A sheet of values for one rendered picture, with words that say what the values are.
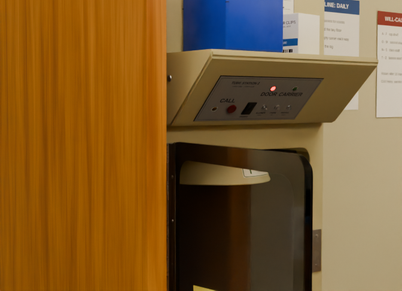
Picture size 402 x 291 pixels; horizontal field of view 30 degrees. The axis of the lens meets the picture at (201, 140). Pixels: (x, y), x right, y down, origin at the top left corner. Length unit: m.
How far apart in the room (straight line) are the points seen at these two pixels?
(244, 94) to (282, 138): 0.17
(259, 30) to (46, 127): 0.37
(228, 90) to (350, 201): 0.99
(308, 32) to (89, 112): 0.34
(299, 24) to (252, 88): 0.12
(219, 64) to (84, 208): 0.28
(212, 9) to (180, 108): 0.14
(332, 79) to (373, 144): 0.89
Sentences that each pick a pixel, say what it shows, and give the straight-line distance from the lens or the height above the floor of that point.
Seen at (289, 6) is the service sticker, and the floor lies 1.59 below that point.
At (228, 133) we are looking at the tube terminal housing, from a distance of 1.11.
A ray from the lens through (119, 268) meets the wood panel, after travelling 1.00.
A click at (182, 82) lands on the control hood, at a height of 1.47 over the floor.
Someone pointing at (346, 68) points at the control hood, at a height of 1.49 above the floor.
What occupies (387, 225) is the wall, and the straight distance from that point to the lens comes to 2.07.
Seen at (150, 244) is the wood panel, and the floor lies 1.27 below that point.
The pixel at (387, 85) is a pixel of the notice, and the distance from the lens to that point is 2.04.
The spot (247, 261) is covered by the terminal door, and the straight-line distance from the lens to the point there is 0.88.
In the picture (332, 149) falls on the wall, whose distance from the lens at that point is 1.89.
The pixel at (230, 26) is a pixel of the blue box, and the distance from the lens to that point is 0.98.
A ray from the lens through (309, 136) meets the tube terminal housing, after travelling 1.22.
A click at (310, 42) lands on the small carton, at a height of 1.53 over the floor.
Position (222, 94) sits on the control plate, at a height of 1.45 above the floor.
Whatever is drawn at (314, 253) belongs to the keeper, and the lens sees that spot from 1.26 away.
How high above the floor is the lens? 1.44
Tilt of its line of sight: 3 degrees down
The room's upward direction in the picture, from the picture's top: straight up
